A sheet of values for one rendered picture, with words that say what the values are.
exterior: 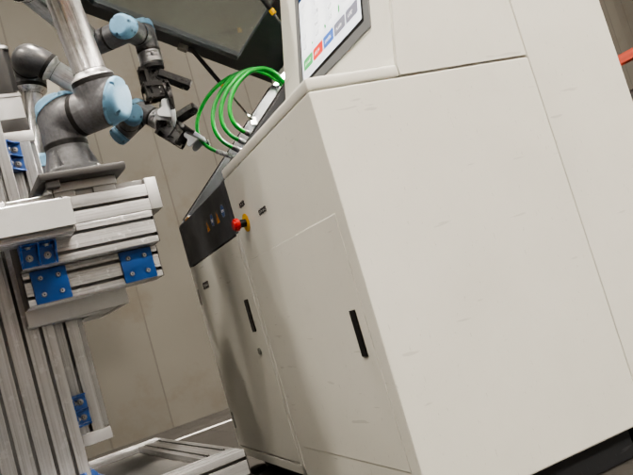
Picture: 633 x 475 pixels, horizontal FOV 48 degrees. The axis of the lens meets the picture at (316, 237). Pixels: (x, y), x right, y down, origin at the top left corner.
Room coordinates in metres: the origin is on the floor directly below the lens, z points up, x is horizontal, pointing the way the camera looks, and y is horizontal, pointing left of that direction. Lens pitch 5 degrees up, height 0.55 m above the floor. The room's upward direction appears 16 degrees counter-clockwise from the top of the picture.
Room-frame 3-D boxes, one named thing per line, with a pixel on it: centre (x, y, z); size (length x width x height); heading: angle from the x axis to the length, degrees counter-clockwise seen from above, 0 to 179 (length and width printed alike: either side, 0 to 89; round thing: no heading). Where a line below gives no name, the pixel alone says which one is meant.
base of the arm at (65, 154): (1.89, 0.59, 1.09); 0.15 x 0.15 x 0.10
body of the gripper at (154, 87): (2.23, 0.36, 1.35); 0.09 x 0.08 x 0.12; 114
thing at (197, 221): (2.38, 0.34, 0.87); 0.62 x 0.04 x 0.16; 24
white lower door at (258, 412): (2.37, 0.35, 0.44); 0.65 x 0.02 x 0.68; 24
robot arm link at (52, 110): (1.89, 0.58, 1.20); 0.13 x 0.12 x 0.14; 75
